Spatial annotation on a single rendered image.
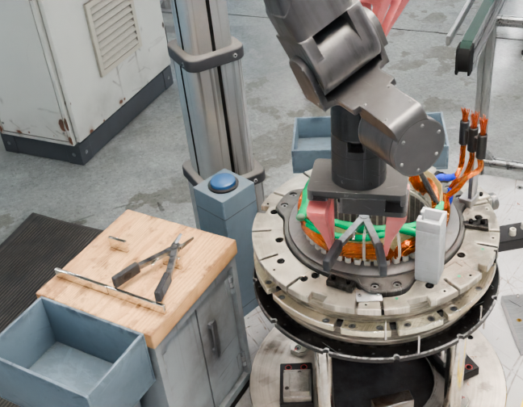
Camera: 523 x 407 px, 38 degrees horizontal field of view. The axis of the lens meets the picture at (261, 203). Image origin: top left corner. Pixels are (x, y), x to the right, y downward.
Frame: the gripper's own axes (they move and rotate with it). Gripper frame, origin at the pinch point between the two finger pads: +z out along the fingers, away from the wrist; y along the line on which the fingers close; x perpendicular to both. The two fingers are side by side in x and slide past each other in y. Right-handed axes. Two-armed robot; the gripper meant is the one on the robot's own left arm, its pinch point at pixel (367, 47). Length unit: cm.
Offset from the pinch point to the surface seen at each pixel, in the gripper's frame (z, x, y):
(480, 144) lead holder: 10.6, -11.3, 9.2
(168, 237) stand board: 29.0, 24.7, -8.0
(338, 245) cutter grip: 20.5, -5.3, -10.1
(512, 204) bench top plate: 36, 6, 67
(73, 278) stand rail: 32.3, 28.2, -21.5
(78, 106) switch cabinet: 57, 211, 112
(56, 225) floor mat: 95, 186, 83
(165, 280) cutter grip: 29.7, 15.5, -16.9
